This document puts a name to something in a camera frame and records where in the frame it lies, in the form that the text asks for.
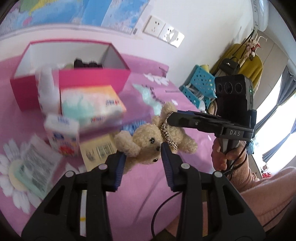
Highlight grey curtain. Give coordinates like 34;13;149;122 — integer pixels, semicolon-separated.
255;66;295;163

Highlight pastel tissue pack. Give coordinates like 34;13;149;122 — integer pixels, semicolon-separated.
61;85;126;132

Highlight person's right hand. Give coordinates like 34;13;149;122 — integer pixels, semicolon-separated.
211;138;248;171

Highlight black cable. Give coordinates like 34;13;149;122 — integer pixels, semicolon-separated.
150;138;292;241

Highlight black soft cloth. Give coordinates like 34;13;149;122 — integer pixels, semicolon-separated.
73;59;103;68

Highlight colourful wall map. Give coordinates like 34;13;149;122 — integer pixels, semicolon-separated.
1;0;154;36

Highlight yellow hanging garment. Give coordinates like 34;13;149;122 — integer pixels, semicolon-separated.
210;43;263;92

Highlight pink sweater forearm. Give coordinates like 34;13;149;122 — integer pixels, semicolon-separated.
231;155;295;233

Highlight blue plastic basket rack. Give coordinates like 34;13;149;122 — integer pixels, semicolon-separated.
180;65;216;112

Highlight white wall switch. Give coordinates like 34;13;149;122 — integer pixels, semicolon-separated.
158;23;185;48

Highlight black hanging handbag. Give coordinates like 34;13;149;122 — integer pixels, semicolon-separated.
218;29;255;76

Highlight white wall socket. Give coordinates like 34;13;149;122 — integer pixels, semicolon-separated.
143;16;165;38

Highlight white yellow packet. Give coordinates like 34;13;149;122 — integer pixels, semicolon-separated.
80;190;87;237

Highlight blue checked cloth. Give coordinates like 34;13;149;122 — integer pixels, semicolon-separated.
120;120;147;136

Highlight beige teddy bear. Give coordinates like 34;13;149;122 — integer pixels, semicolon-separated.
114;102;198;168

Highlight black camera box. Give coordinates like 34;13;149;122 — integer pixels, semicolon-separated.
215;74;253;127

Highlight white Vinda tissue pack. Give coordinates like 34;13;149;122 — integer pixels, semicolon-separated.
44;114;79;156

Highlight white spray bottle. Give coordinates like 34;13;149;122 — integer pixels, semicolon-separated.
35;67;61;118

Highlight green wet wipes pack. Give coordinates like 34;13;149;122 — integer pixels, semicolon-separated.
15;135;63;199

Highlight pink cardboard box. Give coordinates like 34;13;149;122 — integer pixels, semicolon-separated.
10;39;130;111

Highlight yellow paper packet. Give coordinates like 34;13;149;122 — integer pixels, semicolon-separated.
80;133;117;171

